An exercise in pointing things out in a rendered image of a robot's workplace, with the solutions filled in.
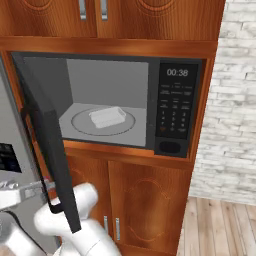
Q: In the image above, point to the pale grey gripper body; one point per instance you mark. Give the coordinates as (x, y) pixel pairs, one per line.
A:
(13, 197)

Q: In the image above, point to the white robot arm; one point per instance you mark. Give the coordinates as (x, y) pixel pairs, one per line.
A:
(87, 236)

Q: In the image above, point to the black microwave door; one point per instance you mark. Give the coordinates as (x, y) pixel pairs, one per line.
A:
(50, 140)

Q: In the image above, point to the wooden cupboard door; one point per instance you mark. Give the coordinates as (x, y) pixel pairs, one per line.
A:
(150, 206)
(43, 20)
(90, 173)
(160, 20)

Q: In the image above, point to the black microwave oven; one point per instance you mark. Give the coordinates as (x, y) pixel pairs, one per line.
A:
(173, 100)

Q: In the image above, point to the grey steel fridge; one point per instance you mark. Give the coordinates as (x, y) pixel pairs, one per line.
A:
(13, 126)

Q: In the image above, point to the round glass turntable plate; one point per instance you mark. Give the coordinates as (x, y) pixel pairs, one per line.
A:
(80, 126)

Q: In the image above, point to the white rectangular tray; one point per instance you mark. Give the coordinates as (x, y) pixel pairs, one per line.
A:
(106, 116)

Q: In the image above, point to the wooden cupboard frame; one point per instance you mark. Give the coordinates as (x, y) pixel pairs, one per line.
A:
(110, 46)

